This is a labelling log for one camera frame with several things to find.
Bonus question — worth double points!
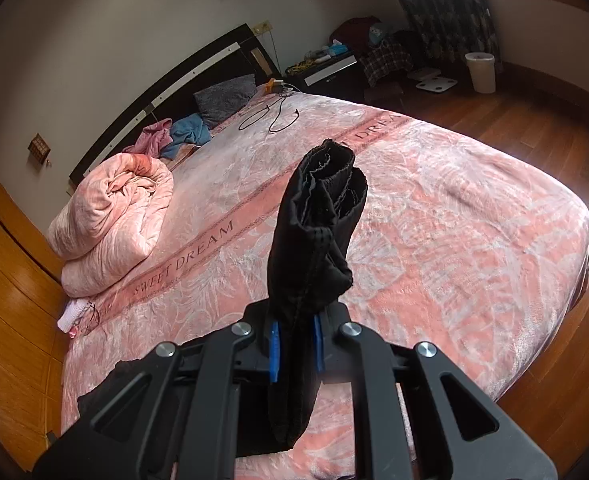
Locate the black padded pants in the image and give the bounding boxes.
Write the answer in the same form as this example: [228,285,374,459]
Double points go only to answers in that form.
[69,140,368,472]

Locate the pink floral bed blanket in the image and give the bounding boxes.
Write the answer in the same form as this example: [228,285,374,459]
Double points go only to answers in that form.
[60,84,589,480]

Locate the white folded towel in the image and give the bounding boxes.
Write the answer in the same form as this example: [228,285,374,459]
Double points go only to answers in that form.
[57,298,94,337]

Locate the rolled pink quilt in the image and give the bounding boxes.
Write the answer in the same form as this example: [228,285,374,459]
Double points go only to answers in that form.
[46,153,174,298]

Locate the blue garment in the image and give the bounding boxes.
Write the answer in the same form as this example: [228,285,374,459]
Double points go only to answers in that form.
[160,113,212,159]

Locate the orange box on bed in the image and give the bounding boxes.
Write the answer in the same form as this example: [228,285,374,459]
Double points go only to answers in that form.
[264,78,285,94]

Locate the grey pillow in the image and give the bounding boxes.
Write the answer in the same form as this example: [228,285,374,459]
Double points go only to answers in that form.
[194,74,258,130]

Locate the pink garment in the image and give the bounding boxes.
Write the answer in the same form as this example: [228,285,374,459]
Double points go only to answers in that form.
[123,118,173,158]

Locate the black white nightstand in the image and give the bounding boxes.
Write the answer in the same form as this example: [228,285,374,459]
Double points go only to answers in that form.
[285,52,367,103]

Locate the white bathroom scale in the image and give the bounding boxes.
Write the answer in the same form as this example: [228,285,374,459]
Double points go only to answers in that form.
[416,76,458,94]

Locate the plaid clothes pile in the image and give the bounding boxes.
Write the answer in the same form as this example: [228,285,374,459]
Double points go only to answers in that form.
[359,32,416,88]

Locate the black headboard with white stripe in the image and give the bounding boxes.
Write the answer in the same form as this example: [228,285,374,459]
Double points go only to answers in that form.
[69,24,280,186]

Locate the white waste bin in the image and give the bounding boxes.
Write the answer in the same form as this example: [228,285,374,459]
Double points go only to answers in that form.
[465,52,496,94]

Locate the dark patterned curtain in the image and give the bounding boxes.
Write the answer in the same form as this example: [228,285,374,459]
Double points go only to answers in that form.
[399,0,503,73]

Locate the black cable on bed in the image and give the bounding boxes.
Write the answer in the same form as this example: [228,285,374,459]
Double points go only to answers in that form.
[237,93,302,135]

